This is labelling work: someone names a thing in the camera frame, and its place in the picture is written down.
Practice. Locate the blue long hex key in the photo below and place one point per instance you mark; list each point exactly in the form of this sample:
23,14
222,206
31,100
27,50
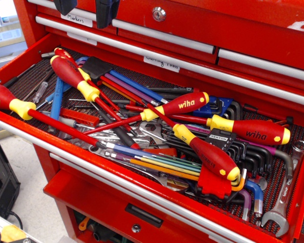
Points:
138,87

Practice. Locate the red yellow screwdriver far left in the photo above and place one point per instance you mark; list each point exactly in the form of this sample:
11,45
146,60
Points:
27,111

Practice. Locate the orange long hex key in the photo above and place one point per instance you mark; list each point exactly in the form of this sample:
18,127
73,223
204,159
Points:
182,174

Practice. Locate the black Tekton hex key set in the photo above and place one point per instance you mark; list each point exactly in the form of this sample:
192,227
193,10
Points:
257,160

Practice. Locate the blue hex key holder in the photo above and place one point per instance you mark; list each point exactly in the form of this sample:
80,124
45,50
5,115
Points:
216,105

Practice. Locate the red yellow screwdriver back left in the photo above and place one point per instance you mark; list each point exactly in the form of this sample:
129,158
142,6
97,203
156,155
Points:
63,53

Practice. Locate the black box on floor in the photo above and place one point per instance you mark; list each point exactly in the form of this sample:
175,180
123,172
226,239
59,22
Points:
9,186

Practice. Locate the red yellow screwdriver front centre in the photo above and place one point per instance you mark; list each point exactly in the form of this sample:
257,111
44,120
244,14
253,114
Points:
214,158

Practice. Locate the silver open end wrench centre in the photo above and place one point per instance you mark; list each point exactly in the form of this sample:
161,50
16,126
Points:
153,129

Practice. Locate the open red tool drawer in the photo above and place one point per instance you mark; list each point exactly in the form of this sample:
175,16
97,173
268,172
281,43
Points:
132,204

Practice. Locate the white Cutting Tools label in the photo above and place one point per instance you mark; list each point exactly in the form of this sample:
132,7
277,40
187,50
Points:
161,64

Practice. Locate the red yellow screwdriver upper left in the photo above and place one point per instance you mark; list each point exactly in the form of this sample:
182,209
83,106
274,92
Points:
71,75

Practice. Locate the black hex key holder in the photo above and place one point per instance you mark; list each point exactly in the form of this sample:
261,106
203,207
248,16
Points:
96,68

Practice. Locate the red bit holder strip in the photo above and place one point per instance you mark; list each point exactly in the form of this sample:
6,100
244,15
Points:
80,117

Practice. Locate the white Markers label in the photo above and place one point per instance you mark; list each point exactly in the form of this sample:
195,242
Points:
78,19

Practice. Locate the small clear handle screwdriver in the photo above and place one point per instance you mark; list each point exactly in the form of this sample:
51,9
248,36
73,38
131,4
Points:
40,92

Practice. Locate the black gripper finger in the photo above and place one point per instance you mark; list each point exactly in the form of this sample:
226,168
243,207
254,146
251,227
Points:
65,6
106,11

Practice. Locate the purple long hex key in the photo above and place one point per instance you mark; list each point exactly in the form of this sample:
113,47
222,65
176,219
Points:
132,90

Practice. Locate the round silver drawer lock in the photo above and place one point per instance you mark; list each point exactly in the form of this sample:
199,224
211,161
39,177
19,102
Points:
159,14

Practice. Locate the red hex key holder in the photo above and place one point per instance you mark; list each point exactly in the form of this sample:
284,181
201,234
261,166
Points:
212,184

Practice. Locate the red yellow wiha screwdriver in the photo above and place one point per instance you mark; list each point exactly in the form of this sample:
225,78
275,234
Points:
258,131
184,104

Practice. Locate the red yellow wiha screwdriver right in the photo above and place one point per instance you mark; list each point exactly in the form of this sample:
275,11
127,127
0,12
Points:
258,131

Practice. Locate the blue plastic tool handle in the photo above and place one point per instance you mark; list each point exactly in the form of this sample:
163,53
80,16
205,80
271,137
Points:
57,99

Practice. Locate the silver combination wrench right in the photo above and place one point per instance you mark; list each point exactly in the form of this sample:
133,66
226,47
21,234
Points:
278,212

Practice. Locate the red tool chest cabinet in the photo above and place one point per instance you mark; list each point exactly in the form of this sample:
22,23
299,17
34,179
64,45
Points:
270,31

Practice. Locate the red yellow wiha screwdriver centre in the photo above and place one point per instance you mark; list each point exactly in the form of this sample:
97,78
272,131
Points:
184,104

